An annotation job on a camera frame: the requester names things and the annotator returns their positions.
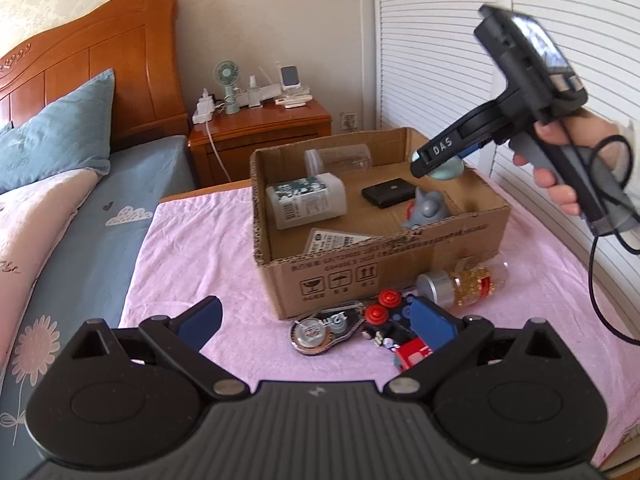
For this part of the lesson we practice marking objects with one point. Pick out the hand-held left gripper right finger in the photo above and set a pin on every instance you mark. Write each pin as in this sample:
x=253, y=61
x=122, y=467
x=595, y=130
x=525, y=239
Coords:
x=432, y=322

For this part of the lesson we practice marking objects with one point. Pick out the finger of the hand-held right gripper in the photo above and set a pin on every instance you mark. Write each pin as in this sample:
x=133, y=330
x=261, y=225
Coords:
x=471, y=149
x=442, y=150

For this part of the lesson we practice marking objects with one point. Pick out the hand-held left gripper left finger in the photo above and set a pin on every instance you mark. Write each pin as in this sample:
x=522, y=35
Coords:
x=202, y=322

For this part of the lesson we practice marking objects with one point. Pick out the mint green oval case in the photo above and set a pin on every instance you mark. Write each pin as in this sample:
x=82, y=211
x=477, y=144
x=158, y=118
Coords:
x=447, y=171

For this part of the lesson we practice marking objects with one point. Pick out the red toy train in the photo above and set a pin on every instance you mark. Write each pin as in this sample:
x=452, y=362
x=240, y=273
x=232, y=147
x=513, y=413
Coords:
x=412, y=352

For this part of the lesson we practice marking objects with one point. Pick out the dark toy with red buttons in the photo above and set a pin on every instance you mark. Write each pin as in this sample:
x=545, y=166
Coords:
x=395, y=312

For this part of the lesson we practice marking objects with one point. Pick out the grey shark toy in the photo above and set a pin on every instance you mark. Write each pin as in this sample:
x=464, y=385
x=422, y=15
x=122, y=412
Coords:
x=425, y=207

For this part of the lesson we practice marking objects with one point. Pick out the black power bank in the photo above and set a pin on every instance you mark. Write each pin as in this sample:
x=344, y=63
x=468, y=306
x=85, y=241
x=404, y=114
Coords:
x=387, y=192

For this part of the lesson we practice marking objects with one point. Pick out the brown cardboard box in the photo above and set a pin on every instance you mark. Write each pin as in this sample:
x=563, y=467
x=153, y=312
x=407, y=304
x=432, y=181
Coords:
x=440, y=247

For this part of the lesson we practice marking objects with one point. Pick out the clear plastic cup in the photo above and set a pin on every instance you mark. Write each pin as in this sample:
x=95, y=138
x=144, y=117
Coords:
x=345, y=157

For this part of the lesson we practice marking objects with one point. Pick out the clear correction tape dispenser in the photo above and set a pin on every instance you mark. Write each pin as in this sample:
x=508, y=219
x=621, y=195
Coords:
x=312, y=332

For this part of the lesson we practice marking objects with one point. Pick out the white card box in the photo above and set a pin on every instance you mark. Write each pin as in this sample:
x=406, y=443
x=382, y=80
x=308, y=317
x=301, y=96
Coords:
x=335, y=241

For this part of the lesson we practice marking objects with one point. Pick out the white container with green label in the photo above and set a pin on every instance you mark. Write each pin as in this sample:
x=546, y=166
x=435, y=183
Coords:
x=310, y=200

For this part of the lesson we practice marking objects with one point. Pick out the person's right forearm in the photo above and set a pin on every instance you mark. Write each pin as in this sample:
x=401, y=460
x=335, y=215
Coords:
x=631, y=152

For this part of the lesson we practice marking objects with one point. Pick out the person's right hand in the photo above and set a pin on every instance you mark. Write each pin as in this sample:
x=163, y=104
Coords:
x=585, y=130

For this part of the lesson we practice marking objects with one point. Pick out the clear bottle of gold capsules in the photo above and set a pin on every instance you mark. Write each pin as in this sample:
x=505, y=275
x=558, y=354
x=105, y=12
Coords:
x=470, y=282

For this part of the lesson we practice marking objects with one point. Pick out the pink cloth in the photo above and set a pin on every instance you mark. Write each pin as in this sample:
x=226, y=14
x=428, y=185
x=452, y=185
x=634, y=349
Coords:
x=200, y=240

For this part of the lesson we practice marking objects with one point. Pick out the white louvred closet door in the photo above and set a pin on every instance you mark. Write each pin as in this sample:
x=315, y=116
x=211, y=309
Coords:
x=600, y=20
x=430, y=50

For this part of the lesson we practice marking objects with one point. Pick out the blue printed bedsheet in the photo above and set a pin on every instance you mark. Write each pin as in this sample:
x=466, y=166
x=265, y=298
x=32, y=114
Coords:
x=100, y=265

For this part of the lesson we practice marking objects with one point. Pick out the white remote control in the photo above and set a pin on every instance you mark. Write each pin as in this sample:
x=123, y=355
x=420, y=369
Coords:
x=291, y=103

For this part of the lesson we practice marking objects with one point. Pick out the white device on stand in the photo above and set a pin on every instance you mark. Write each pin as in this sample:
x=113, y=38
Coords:
x=290, y=76

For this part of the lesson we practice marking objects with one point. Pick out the wooden nightstand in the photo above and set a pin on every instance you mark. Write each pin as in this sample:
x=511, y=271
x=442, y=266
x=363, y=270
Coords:
x=270, y=135

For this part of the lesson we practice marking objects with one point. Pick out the cream floral quilt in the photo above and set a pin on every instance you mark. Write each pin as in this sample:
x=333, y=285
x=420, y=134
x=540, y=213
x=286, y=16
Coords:
x=35, y=240

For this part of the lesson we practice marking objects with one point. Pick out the small white bottle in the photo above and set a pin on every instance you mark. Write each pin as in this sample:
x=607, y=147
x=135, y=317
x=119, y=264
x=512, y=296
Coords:
x=254, y=92

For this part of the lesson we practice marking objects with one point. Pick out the white power strip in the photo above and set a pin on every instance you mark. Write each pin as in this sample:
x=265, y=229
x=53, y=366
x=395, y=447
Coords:
x=204, y=116

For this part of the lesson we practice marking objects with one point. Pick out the white charger plug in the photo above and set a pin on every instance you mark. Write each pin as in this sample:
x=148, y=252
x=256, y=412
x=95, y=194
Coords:
x=206, y=100

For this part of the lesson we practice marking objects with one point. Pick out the small green desk fan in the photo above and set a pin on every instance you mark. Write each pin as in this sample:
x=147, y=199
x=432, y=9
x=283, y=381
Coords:
x=227, y=72

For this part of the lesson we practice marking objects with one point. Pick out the blue pillow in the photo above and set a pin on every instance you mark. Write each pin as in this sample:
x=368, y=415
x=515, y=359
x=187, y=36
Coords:
x=55, y=135

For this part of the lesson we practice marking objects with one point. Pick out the wooden headboard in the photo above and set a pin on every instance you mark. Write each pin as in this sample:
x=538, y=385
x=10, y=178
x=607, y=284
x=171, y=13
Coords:
x=140, y=60

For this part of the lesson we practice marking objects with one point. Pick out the white wall socket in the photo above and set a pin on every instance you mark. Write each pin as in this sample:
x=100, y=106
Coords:
x=348, y=121

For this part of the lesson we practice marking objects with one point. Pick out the wooden bed frame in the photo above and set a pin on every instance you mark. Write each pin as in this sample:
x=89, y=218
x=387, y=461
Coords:
x=200, y=192

